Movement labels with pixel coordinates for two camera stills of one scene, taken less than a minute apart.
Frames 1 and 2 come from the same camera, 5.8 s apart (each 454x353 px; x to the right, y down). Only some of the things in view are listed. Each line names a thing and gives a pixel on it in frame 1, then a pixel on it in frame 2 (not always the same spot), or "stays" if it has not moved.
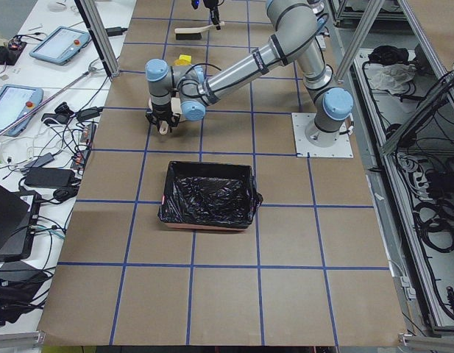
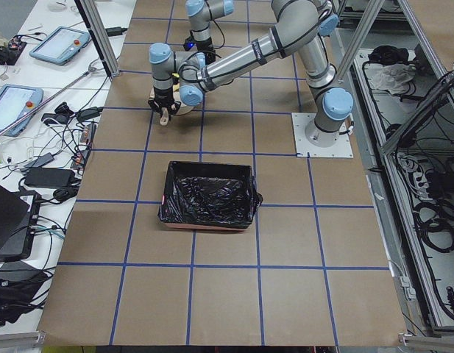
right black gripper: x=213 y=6 -> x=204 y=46
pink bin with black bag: x=210 y=195 stays
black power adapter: x=47 y=177 stays
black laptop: x=14 y=219 stays
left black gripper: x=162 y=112 -> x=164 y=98
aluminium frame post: x=90 y=12 stays
